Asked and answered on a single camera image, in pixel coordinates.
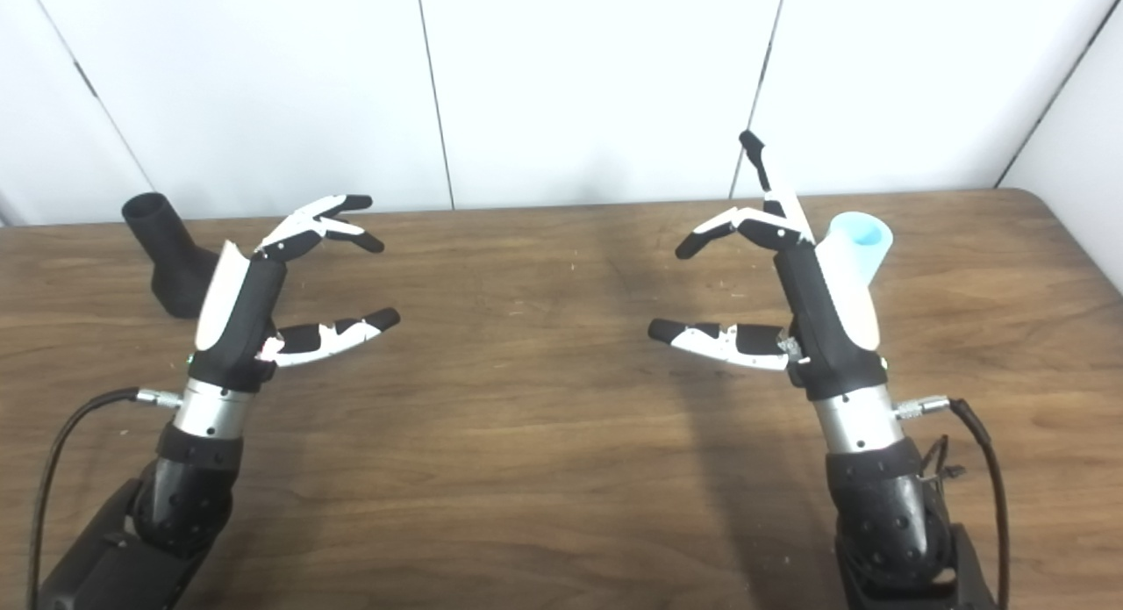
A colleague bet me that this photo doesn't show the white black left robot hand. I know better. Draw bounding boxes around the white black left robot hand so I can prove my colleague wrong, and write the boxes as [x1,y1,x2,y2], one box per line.
[187,194,402,393]

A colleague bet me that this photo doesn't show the light-blue hose piece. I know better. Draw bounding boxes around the light-blue hose piece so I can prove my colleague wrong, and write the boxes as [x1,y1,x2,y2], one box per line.
[814,212,894,288]

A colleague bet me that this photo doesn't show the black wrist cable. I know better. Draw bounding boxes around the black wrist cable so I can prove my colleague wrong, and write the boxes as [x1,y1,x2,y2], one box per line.
[893,396,1012,610]
[26,387,182,610]

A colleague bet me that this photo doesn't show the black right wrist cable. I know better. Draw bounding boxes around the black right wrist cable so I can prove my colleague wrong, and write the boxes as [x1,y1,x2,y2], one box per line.
[893,396,1012,610]

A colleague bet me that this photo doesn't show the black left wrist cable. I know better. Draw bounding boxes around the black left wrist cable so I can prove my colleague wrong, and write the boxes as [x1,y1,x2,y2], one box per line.
[26,387,182,610]

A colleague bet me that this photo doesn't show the black flared nozzle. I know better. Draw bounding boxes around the black flared nozzle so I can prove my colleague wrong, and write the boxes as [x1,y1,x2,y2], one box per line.
[121,191,220,319]

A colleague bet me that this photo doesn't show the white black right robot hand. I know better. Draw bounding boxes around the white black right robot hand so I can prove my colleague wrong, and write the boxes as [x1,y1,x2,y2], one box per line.
[647,130,889,402]

